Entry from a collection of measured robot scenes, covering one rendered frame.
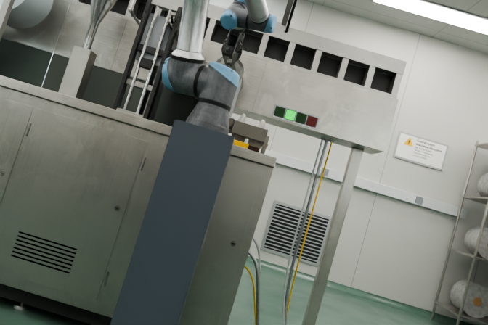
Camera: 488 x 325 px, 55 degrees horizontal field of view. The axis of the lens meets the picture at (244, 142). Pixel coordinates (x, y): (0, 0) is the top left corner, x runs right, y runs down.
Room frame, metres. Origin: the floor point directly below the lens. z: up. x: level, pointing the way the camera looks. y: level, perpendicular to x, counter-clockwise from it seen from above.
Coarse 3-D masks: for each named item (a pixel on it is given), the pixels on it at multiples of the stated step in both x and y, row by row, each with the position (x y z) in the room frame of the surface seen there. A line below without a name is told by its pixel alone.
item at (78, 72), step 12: (96, 0) 2.25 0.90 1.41; (108, 0) 2.27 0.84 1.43; (96, 12) 2.27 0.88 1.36; (96, 24) 2.29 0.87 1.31; (84, 48) 2.26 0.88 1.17; (72, 60) 2.26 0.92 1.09; (84, 60) 2.26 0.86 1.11; (72, 72) 2.26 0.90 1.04; (84, 72) 2.27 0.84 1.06; (72, 84) 2.26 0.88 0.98; (84, 84) 2.32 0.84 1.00
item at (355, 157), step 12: (360, 156) 2.66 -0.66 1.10; (348, 168) 2.66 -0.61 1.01; (348, 180) 2.66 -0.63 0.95; (348, 192) 2.66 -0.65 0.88; (336, 204) 2.69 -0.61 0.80; (348, 204) 2.66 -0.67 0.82; (336, 216) 2.66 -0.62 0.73; (336, 228) 2.66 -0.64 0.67; (336, 240) 2.66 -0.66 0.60; (324, 252) 2.66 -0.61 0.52; (324, 264) 2.66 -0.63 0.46; (324, 276) 2.66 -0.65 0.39; (312, 288) 2.70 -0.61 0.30; (324, 288) 2.66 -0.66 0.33; (312, 300) 2.66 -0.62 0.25; (312, 312) 2.66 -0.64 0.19; (312, 324) 2.66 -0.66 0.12
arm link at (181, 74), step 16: (192, 0) 1.51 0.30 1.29; (208, 0) 1.54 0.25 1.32; (192, 16) 1.53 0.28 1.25; (192, 32) 1.54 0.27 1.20; (176, 48) 1.59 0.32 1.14; (192, 48) 1.56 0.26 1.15; (176, 64) 1.57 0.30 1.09; (192, 64) 1.57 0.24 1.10; (176, 80) 1.59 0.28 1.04; (192, 80) 1.57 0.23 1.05
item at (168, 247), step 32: (192, 128) 1.50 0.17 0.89; (192, 160) 1.50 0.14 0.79; (224, 160) 1.50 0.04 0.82; (160, 192) 1.50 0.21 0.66; (192, 192) 1.50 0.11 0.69; (160, 224) 1.50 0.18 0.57; (192, 224) 1.50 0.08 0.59; (160, 256) 1.50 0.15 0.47; (192, 256) 1.50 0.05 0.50; (128, 288) 1.50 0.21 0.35; (160, 288) 1.50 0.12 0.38; (128, 320) 1.50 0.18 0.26; (160, 320) 1.50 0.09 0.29
